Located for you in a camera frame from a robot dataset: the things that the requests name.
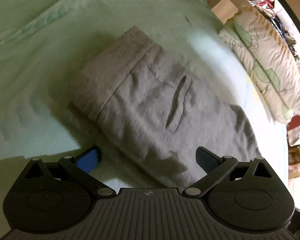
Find cluttered clothes shelf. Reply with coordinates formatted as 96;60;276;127
236;0;300;63

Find floral pastel bed sheet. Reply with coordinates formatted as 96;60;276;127
0;0;289;190

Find upper floral white pillow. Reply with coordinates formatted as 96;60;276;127
219;5;300;124

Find grey knit pants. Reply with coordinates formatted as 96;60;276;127
68;27;261;188

